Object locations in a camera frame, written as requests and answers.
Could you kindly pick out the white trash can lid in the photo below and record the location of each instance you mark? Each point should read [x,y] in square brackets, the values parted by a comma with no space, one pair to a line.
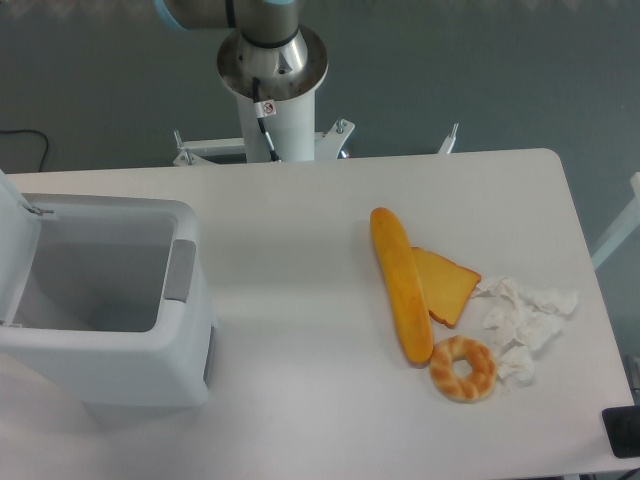
[20,232]

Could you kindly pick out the white frame leg right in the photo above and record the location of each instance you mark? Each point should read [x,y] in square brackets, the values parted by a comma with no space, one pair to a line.
[626,222]

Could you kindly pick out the crumpled white tissue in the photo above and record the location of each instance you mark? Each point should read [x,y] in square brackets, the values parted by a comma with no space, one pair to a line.
[521,323]

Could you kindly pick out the white table bracket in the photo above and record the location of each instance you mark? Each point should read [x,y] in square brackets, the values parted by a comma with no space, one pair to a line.
[448,143]

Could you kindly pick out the black device at edge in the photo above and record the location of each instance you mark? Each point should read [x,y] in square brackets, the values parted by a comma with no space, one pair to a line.
[622,428]

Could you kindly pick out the long yellow baguette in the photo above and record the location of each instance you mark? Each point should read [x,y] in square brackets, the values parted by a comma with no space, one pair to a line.
[403,284]

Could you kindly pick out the orange toast slice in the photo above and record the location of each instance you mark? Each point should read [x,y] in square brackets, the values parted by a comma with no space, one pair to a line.
[447,286]

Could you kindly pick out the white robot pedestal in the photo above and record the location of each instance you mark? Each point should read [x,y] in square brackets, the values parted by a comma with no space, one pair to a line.
[272,131]

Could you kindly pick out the white trash can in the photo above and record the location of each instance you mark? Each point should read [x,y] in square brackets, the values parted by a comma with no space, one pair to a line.
[117,309]

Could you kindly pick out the braided ring bread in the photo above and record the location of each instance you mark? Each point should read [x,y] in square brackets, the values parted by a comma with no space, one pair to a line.
[463,369]

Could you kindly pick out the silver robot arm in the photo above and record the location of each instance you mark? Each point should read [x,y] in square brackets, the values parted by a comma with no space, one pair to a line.
[270,54]

